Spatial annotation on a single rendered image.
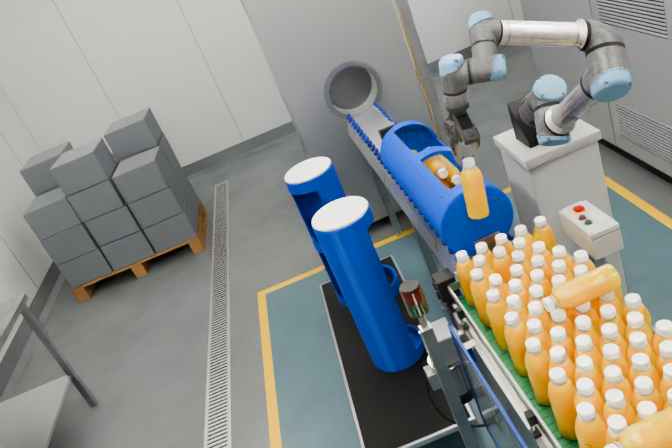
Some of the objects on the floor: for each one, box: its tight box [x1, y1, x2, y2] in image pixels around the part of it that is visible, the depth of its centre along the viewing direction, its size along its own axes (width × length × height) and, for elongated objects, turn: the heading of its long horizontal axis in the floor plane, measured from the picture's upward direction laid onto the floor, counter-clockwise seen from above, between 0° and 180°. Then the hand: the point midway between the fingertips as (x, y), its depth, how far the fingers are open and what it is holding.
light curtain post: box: [392, 0, 450, 148], centre depth 370 cm, size 6×6×170 cm
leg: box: [368, 162, 403, 237], centre depth 440 cm, size 6×6×63 cm
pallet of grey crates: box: [19, 107, 207, 303], centre depth 561 cm, size 120×80×119 cm
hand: (468, 161), depth 202 cm, fingers closed on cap, 4 cm apart
